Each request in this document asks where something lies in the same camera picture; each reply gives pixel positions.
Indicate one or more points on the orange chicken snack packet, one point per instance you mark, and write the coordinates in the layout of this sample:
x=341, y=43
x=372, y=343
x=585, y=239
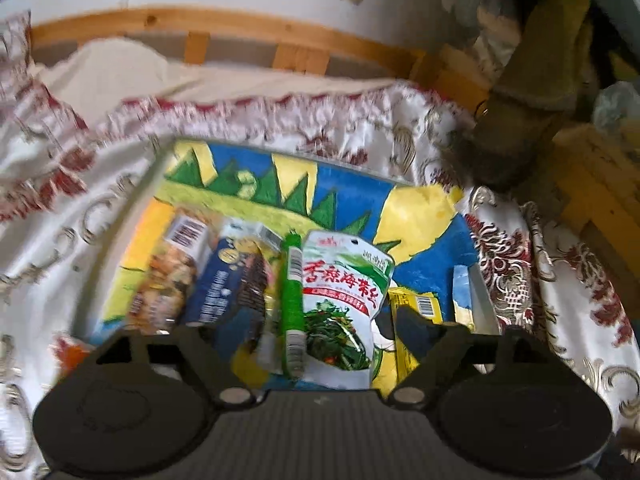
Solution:
x=68, y=353

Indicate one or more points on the wooden bed frame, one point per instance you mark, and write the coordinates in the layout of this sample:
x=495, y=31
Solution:
x=300, y=47

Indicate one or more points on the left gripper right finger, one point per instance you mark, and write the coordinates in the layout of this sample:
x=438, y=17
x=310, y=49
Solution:
x=444, y=366

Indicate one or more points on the seaweed snack packet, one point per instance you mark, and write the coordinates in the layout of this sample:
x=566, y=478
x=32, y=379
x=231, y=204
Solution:
x=345, y=280

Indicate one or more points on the wooden cabinet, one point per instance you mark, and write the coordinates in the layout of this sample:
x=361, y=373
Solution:
x=589, y=183

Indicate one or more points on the silver tray with painted liner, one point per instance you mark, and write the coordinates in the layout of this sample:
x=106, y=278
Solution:
x=418, y=226

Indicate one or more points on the nut bar packet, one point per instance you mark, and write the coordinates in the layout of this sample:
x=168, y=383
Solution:
x=177, y=260

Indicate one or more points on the floral satin bedspread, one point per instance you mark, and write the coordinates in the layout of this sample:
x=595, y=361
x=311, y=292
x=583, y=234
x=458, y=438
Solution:
x=64, y=182

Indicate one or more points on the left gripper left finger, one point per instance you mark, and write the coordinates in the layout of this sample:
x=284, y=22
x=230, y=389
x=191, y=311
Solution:
x=222, y=387

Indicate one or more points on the yellow snack packet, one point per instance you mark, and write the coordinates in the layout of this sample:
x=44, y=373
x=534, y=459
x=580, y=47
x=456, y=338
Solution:
x=416, y=320

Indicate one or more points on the brown plush toy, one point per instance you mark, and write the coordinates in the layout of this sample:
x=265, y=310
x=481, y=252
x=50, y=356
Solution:
x=537, y=93

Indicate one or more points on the blue stick snack packet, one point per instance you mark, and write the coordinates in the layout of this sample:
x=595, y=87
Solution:
x=237, y=274

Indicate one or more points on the green stick packet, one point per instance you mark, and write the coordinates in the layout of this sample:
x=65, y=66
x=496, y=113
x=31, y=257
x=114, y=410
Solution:
x=292, y=322

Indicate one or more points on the plastic bag of clothes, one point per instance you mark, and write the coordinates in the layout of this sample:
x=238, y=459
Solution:
x=616, y=106

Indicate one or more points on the beige pillow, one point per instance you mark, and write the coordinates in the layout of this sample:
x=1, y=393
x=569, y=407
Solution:
x=101, y=74

